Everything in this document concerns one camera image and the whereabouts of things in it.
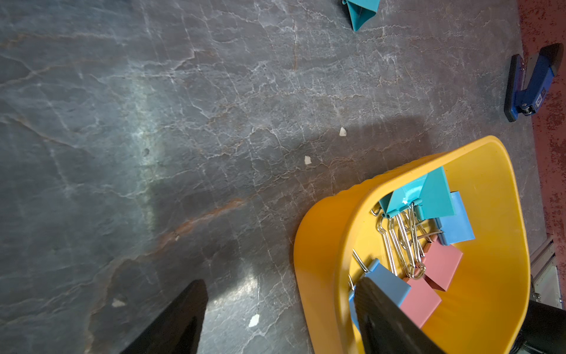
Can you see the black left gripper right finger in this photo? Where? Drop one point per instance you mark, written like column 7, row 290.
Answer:
column 384, row 327

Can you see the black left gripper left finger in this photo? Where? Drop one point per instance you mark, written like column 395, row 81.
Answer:
column 178, row 327

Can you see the blue binder clip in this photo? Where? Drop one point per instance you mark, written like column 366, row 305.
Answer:
column 393, row 287
column 456, row 228

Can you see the pink binder clip back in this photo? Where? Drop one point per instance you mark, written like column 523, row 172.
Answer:
column 421, row 301

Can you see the pink binder clip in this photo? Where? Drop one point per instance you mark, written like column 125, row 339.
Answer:
column 421, row 301
column 441, row 264

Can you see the yellow plastic storage box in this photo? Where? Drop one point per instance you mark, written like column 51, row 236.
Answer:
column 485, row 306

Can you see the blue binder clip front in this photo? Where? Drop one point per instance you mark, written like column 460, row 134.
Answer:
column 456, row 228

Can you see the teal white binder clip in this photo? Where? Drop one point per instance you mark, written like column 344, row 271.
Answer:
column 401, row 229

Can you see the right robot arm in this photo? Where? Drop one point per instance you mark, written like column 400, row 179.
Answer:
column 543, row 330

